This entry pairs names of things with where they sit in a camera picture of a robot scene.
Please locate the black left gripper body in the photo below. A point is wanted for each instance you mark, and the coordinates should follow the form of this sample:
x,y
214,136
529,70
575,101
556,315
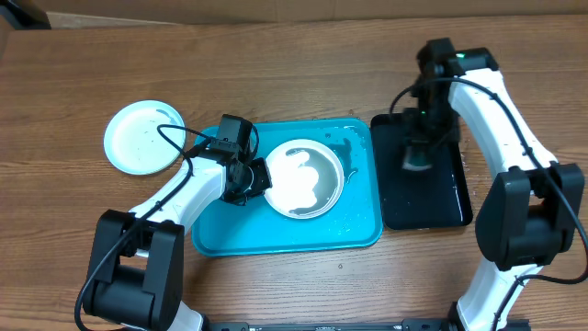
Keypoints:
x,y
254,179

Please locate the green sponge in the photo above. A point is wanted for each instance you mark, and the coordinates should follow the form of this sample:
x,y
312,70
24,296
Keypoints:
x,y
416,160

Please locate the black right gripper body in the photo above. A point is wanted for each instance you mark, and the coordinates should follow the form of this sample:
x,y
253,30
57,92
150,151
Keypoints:
x,y
436,122

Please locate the pink white plate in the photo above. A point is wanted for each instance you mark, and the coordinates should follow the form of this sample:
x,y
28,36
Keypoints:
x,y
307,179

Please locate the brown cardboard backdrop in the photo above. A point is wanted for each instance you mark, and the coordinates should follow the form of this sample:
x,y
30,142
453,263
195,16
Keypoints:
x,y
263,11

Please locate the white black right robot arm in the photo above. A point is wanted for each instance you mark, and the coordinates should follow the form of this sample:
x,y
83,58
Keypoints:
x,y
531,211

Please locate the light blue plate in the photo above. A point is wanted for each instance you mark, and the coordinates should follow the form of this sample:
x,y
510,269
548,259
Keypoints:
x,y
132,143

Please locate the teal plastic tray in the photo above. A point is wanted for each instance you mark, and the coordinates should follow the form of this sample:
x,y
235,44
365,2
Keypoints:
x,y
355,220

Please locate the black rectangular tray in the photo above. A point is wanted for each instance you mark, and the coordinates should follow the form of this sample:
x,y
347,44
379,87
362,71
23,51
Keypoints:
x,y
435,198

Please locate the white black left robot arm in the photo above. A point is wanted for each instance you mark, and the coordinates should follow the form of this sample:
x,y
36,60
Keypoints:
x,y
135,273

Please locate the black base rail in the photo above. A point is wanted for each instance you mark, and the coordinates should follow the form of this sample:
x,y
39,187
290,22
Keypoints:
x,y
411,324

